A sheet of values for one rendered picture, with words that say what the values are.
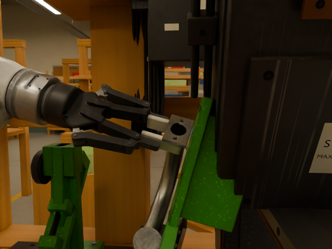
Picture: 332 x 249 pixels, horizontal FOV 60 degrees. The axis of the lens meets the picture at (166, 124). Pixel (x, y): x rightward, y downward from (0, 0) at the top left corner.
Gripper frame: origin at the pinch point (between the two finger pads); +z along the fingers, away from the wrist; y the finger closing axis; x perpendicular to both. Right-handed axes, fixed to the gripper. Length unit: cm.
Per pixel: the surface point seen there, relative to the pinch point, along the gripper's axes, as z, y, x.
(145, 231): 1.9, -16.6, -0.4
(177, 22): -4.5, 25.0, -5.4
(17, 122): -46, 14, 33
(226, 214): 11.2, -12.7, -4.1
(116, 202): -9.2, -0.3, 34.7
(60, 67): -491, 669, 693
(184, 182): 4.8, -11.5, -7.0
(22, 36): -651, 717, 637
